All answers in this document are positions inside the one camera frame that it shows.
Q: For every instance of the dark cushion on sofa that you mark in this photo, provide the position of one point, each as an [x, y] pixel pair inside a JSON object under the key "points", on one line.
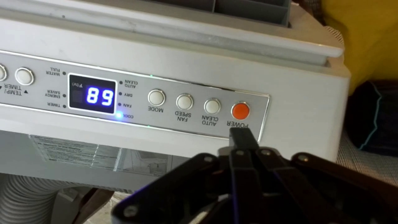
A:
{"points": [[372, 117]]}

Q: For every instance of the white portable air conditioner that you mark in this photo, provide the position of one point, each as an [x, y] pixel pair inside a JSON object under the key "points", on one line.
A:
{"points": [[118, 92]]}

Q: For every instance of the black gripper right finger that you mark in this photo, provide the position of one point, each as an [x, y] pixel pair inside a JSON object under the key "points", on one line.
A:
{"points": [[307, 189]]}

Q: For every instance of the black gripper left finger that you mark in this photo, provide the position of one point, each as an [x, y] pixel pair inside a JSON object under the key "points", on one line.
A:
{"points": [[178, 196]]}

